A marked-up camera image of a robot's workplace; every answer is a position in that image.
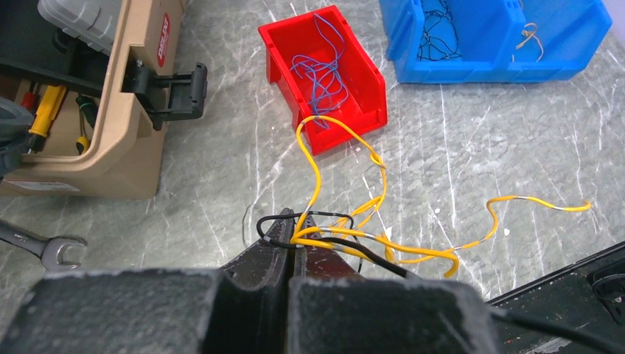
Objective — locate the grey plastic case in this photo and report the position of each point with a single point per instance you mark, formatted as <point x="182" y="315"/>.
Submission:
<point x="94" y="22"/>

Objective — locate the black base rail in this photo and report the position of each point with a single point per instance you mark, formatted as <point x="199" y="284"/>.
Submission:
<point x="587" y="295"/>

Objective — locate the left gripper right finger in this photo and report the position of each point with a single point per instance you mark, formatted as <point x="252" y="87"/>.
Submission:
<point x="324" y="303"/>

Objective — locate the blue plastic bin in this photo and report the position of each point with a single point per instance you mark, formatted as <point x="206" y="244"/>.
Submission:
<point x="435" y="42"/>

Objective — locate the tan plastic toolbox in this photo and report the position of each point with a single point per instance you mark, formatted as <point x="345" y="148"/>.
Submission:
<point x="108" y="137"/>

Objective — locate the red plastic bin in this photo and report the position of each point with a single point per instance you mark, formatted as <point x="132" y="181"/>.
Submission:
<point x="325" y="76"/>

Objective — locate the yellow handled screwdriver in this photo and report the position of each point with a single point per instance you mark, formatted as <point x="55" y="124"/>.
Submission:
<point x="45" y="115"/>

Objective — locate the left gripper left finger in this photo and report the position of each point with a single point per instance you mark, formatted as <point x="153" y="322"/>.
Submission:
<point x="252" y="300"/>

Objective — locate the silver wrench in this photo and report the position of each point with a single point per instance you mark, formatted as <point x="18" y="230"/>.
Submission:
<point x="49" y="251"/>

